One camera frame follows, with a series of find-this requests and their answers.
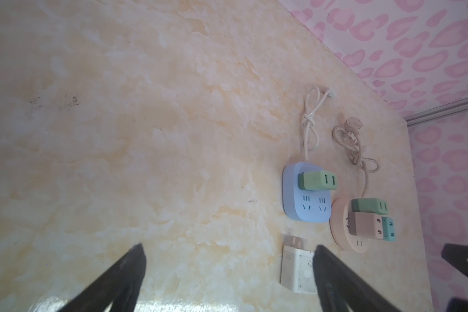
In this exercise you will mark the teal plug adapter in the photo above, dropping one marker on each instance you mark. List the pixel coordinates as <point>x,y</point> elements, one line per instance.
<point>388,229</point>

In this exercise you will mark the light green plug adapter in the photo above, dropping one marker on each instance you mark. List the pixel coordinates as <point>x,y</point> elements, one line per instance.
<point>320,180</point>

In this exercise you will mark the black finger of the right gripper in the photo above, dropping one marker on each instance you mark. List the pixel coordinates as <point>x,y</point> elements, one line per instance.
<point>457,256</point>

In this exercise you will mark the pink plug adapter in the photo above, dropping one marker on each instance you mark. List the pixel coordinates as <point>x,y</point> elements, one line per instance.
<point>366,225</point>

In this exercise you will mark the white square plug adapter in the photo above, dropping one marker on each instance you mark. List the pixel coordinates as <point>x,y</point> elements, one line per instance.
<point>297,274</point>

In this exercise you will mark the pink round power strip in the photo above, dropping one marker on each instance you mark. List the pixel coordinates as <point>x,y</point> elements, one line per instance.
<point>339,228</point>

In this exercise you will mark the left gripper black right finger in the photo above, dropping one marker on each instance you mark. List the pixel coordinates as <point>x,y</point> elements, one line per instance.
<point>340,289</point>

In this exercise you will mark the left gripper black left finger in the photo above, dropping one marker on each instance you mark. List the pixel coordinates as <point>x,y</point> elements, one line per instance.
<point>117,289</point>

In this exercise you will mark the blue square power strip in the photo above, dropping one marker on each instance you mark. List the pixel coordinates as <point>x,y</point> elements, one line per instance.
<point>300,204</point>

